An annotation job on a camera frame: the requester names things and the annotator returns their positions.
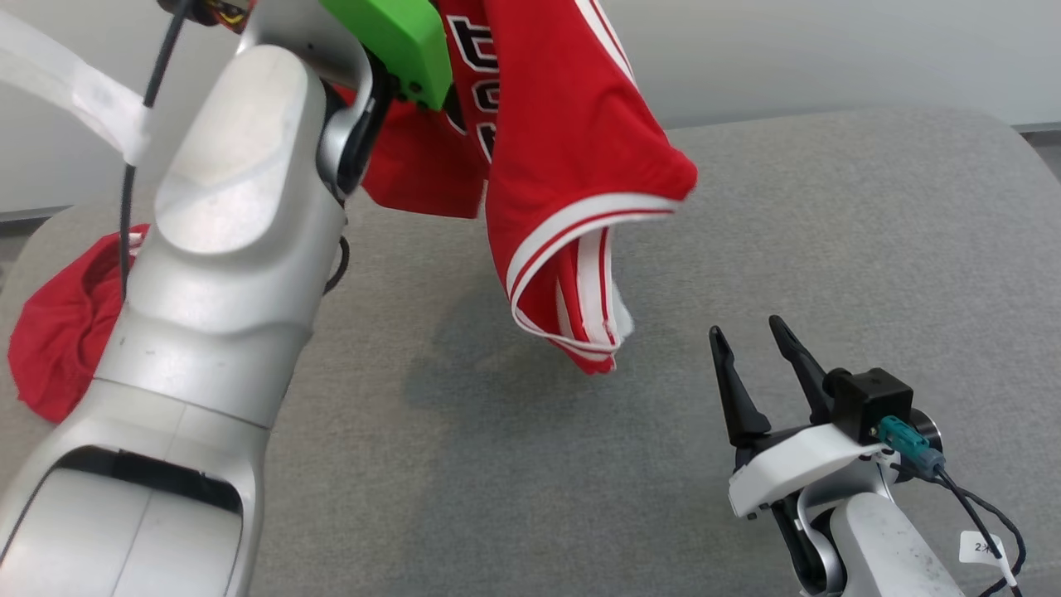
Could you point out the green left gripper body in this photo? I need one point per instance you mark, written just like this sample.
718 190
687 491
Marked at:
398 41

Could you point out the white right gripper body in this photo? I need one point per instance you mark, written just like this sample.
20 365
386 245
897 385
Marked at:
796 464

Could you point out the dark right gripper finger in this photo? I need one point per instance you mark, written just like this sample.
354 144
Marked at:
808 373
742 410

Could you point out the red basketball jersey white trim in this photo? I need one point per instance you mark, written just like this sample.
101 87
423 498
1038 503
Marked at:
564 124

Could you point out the red shorts elastic waist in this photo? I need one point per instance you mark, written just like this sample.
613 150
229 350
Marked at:
58 332

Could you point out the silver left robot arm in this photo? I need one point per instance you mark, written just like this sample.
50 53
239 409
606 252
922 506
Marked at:
224 249

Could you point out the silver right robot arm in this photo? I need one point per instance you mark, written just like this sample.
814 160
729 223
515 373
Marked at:
887 547

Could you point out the white tape strip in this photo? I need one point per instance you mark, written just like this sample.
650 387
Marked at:
83 91

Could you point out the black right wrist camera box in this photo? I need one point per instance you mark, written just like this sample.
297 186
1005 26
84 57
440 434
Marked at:
870 398

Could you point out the teal right camera connector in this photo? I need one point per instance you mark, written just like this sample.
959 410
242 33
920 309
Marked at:
908 444

